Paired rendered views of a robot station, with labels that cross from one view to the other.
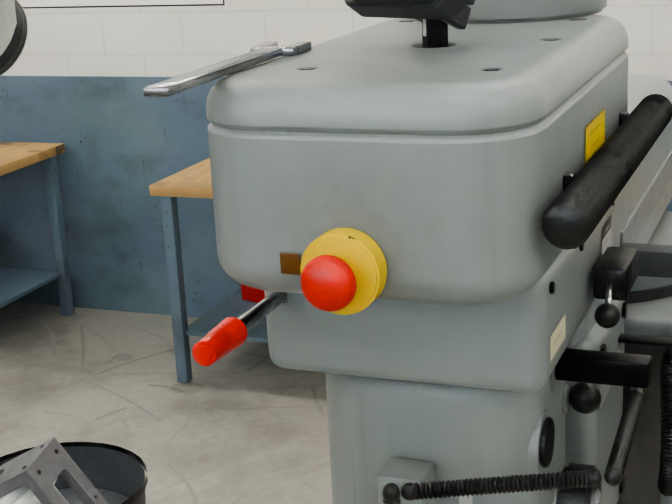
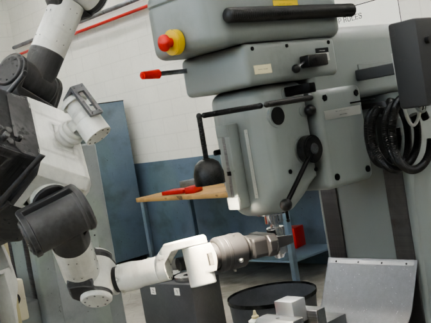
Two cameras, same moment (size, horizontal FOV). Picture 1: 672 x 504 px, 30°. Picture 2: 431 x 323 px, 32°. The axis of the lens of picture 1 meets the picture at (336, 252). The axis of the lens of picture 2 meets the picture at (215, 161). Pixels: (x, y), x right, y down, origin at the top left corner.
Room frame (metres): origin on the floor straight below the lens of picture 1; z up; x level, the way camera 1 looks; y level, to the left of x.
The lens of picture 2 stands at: (-0.73, -0.84, 1.56)
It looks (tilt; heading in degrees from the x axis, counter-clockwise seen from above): 3 degrees down; 26
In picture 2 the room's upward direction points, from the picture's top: 10 degrees counter-clockwise
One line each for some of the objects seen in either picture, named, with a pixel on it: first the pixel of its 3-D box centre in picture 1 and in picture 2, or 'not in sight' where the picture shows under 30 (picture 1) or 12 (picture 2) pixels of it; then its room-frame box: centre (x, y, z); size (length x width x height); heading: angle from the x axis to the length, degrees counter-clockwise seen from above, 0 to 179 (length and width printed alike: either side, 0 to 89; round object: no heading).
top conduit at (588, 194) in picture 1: (614, 157); (293, 12); (1.04, -0.24, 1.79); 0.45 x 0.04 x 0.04; 158
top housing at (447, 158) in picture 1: (441, 134); (244, 17); (1.08, -0.10, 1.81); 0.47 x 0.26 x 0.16; 158
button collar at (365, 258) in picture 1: (343, 271); (174, 42); (0.85, 0.00, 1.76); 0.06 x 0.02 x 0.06; 68
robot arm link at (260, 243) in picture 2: not in sight; (247, 248); (0.99, -0.04, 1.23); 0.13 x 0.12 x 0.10; 54
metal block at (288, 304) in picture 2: not in sight; (290, 310); (1.06, -0.10, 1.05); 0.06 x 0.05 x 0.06; 70
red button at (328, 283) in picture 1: (331, 281); (166, 42); (0.83, 0.00, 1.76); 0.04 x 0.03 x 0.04; 68
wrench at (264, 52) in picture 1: (230, 65); not in sight; (0.97, 0.07, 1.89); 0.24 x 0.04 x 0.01; 159
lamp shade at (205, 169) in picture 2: not in sight; (208, 171); (0.86, -0.03, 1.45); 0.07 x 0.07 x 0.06
